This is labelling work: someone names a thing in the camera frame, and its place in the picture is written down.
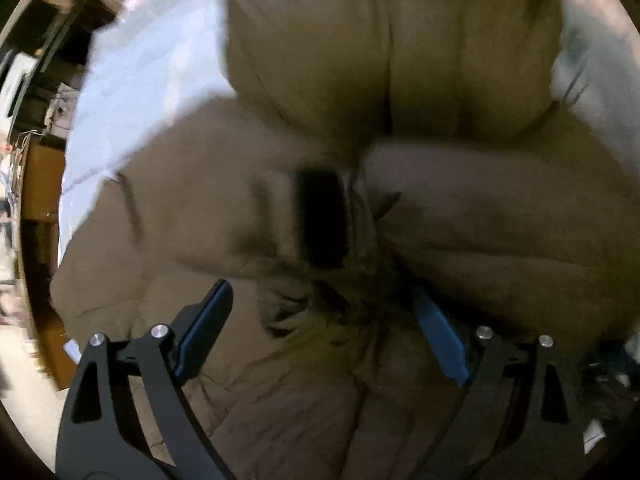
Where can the blue checked bed sheet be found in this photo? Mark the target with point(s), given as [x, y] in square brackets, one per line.
[159, 59]

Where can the brown wooden cabinet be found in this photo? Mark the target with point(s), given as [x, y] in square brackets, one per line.
[40, 189]

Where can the olive green puffer jacket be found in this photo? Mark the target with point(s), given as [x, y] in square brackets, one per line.
[373, 155]

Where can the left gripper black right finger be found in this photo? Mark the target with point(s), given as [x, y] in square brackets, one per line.
[517, 416]

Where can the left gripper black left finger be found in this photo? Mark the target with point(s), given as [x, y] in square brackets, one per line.
[100, 434]

